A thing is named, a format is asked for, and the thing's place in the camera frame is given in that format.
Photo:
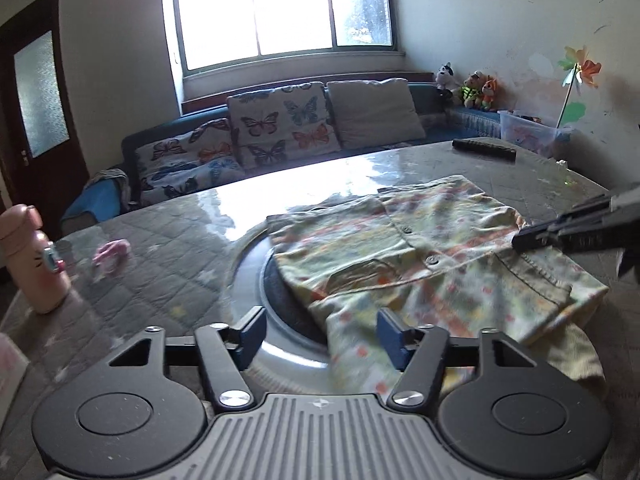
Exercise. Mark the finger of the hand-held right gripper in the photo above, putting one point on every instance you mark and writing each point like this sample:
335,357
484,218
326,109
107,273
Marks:
575,232
595,205

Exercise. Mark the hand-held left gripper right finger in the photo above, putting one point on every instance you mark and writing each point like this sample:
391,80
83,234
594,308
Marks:
390,340

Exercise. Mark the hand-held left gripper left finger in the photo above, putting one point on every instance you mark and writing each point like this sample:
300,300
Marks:
252,332

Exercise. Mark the floral yellow children's shirt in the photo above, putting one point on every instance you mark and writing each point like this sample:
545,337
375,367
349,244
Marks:
450,260

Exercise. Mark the round black induction cooktop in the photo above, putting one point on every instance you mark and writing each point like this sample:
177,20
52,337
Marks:
287,295

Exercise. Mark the clear plastic storage box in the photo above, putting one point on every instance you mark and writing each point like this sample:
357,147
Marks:
530,132

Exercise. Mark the black remote control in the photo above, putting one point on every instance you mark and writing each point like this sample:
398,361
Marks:
482,149

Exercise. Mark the colourful paper pinwheel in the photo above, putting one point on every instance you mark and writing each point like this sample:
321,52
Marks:
580,67

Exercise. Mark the orange plush fox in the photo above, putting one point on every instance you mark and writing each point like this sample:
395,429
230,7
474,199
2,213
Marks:
489,96

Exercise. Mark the plush bear with yellow vest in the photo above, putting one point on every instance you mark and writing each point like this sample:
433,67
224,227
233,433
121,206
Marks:
471,91

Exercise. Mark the flat butterfly print cushion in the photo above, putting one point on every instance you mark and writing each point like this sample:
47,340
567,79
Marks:
185,165

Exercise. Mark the blue sofa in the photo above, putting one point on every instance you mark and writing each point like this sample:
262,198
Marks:
435,110

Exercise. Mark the black and white plush cow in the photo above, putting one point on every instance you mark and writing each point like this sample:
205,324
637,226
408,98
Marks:
445,77

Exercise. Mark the blue cloth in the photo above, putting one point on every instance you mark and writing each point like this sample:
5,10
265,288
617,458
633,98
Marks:
95,202

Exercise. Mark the grey cloth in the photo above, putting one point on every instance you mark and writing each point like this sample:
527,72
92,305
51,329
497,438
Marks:
112,180

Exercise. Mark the upright butterfly print cushion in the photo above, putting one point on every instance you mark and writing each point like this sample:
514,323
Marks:
280,125

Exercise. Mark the plain beige cushion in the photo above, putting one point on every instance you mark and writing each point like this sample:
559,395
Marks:
375,112

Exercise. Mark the pink cartoon water bottle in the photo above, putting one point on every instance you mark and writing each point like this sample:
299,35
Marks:
35,260

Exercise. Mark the dark wooden door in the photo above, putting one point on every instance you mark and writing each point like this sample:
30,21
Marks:
45,120

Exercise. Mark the window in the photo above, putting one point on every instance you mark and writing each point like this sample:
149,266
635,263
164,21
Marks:
280,10

